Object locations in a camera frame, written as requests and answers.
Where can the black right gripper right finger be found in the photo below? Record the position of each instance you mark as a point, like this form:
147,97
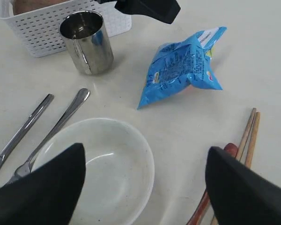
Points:
237,194

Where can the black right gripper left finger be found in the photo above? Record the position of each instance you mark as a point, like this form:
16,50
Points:
48,195

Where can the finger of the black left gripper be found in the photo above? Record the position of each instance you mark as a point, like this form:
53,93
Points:
161,10

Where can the wooden chopstick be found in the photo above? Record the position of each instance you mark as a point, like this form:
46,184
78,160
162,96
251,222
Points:
252,140
245,135

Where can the red-brown wooden spoon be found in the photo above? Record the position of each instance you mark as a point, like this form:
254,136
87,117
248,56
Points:
204,203

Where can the blue snack packet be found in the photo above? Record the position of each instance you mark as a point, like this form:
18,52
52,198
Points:
176,66

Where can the silver metal knife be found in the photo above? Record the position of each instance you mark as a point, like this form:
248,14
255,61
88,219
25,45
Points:
5,152

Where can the silver metal spoon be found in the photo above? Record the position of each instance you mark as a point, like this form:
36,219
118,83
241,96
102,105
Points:
26,167

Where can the cream ceramic bowl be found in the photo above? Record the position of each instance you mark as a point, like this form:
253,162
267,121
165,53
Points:
119,170

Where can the shiny steel cup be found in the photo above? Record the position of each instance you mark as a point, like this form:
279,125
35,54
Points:
87,42

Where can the white perforated plastic basket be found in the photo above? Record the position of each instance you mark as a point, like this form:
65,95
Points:
38,29

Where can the brown plate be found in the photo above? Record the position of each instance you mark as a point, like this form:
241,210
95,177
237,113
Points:
23,6

